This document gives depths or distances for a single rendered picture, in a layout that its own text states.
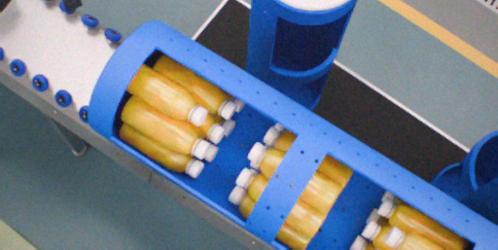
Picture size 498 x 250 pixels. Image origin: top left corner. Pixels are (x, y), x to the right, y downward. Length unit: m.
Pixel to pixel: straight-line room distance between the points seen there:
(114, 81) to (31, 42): 0.47
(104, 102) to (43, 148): 1.31
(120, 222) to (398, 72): 1.27
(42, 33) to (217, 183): 0.62
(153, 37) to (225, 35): 1.20
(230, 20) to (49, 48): 1.03
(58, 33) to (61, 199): 0.98
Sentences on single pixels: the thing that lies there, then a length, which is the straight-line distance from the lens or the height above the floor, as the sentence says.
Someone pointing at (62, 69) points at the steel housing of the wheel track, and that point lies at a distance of 1.69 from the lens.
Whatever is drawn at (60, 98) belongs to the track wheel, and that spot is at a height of 0.97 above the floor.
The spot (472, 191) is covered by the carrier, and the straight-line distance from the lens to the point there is 2.01.
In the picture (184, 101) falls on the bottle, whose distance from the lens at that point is 1.34.
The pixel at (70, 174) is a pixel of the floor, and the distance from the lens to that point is 2.58.
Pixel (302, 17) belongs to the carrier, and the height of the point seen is 1.00.
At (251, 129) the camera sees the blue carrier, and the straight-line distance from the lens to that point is 1.53.
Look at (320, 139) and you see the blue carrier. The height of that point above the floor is 1.22.
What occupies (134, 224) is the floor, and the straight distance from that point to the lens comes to 2.49.
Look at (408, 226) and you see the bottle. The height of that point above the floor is 1.14.
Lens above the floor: 2.43
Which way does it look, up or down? 70 degrees down
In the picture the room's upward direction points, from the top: 6 degrees clockwise
